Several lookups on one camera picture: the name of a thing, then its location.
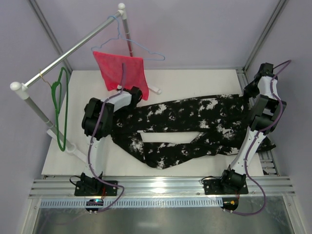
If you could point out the aluminium side rail frame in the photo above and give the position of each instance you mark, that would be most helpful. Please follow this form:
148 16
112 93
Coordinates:
265 161

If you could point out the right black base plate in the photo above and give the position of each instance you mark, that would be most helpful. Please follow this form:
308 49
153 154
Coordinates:
213 186

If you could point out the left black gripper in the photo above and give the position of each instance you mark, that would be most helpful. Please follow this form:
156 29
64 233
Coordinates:
136 95

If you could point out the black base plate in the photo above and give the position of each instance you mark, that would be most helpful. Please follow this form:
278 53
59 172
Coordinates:
94 188
213 186

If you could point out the aluminium front rail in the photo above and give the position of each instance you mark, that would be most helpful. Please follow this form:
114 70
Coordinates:
154 186

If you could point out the perforated cable duct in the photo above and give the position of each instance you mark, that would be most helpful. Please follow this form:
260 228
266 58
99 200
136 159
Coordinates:
132 202

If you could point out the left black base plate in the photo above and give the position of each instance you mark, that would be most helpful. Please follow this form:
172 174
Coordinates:
94 188

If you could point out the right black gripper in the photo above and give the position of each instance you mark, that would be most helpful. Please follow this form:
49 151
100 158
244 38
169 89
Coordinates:
250 88

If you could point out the silver white clothes rack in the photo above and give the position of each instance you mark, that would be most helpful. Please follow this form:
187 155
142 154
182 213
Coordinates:
22 89

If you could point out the red cloth towel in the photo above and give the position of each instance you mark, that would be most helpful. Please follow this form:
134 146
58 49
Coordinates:
122 70

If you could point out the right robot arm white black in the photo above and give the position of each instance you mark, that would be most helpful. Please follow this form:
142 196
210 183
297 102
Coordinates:
230 176

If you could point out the black white tie-dye trousers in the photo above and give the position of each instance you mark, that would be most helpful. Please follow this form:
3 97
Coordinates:
220 122

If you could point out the blue wire hanger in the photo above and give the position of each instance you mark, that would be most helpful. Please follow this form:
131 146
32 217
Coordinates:
122 37

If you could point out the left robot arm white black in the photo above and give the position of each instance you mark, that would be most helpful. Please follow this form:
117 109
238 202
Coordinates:
97 124

